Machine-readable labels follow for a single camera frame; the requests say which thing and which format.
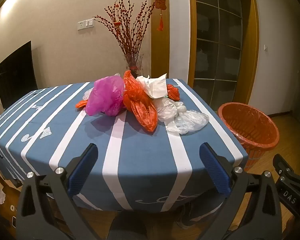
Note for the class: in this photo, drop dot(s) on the wooden door frame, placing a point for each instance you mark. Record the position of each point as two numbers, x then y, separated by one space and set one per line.
255 42

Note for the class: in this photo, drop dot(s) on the black television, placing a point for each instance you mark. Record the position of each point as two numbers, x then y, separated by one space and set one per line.
15 77

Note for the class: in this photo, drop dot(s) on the crumpled white plastic bag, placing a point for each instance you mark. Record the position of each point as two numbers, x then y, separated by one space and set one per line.
166 110

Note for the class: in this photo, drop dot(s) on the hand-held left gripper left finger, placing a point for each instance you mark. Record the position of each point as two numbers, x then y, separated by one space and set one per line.
82 170

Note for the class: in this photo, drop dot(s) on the blue white-striped tablecloth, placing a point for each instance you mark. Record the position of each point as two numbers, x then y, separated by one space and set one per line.
140 155

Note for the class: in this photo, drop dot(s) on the small red plastic bag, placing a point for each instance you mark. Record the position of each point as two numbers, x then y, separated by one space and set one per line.
80 104

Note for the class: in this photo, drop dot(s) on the small white plastic bag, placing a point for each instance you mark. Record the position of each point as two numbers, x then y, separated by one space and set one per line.
87 95

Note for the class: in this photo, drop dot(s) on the knotted red plastic bag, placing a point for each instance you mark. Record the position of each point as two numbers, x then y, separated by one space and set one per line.
172 92

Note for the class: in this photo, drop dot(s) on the wooden wall trim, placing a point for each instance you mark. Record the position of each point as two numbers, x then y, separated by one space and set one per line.
160 55

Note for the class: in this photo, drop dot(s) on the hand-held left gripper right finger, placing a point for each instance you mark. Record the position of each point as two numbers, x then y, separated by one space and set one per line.
215 170

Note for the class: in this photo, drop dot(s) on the small red branch ornament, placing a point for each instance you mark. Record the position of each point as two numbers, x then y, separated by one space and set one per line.
117 24

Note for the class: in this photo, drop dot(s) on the orange wastebasket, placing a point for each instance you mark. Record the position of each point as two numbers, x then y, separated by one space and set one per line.
250 127

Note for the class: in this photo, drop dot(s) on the glass panel door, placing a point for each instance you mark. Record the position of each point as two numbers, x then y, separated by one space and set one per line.
217 42

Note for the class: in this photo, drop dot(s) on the red berry branches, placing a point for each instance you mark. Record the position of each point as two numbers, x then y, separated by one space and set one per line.
130 30

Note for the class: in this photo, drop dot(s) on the crumpled white tissue paper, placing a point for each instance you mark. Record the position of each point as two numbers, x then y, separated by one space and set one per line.
156 87

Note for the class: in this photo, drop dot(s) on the large orange-red plastic bag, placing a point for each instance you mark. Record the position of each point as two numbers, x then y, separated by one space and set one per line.
140 105

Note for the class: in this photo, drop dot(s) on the red hanging tassel ornament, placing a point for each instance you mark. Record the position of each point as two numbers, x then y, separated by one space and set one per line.
160 4

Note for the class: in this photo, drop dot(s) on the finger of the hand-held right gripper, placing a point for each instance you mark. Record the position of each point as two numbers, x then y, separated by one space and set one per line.
281 165

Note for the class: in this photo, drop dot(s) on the white wall socket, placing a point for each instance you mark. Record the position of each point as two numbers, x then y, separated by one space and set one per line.
81 25

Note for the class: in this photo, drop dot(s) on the clear plastic bag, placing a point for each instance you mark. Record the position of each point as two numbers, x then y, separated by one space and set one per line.
190 121

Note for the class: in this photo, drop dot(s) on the magenta plastic bag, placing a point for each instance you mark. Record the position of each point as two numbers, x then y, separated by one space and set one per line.
105 95

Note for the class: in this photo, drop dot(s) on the glass vase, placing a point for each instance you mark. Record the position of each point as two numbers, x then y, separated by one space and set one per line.
133 62

